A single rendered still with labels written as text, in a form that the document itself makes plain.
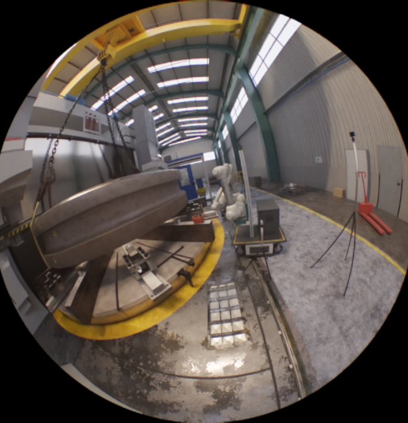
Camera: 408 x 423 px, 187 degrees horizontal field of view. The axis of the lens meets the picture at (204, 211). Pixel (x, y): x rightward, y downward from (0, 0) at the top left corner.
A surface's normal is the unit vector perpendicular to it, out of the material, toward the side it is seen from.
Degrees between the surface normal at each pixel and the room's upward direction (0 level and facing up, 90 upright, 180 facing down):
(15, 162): 90
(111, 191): 90
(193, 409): 0
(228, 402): 0
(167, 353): 0
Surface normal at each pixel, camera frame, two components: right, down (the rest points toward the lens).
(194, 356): -0.21, -0.94
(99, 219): 0.64, 0.09
